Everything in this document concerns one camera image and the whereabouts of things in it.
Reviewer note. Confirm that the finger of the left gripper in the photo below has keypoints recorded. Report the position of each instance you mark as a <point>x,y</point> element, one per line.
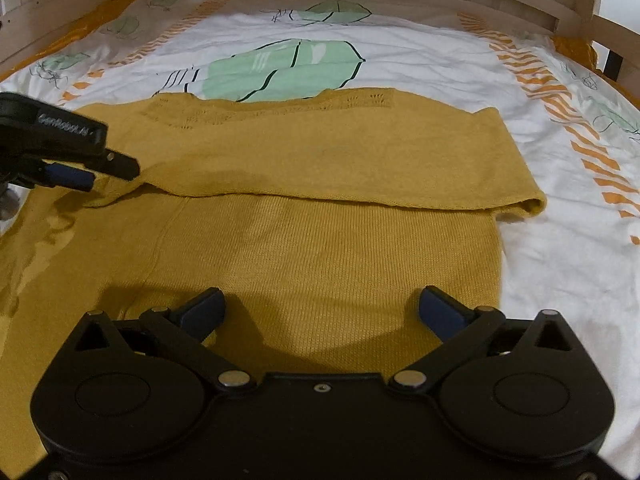
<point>52,174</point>

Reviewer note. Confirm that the white leaf-print duvet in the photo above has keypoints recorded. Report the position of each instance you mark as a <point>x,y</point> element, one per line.
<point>578,138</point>

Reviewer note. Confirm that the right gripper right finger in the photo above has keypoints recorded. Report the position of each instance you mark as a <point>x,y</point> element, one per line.
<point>524,386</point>

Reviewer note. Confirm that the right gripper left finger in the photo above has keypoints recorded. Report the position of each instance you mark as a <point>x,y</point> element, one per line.
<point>117,386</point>

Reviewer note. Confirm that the orange bed sheet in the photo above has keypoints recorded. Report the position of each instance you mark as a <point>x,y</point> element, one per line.
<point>60,38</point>

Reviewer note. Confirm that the mustard yellow knit sweater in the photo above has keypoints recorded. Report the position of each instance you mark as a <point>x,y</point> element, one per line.
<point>320,219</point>

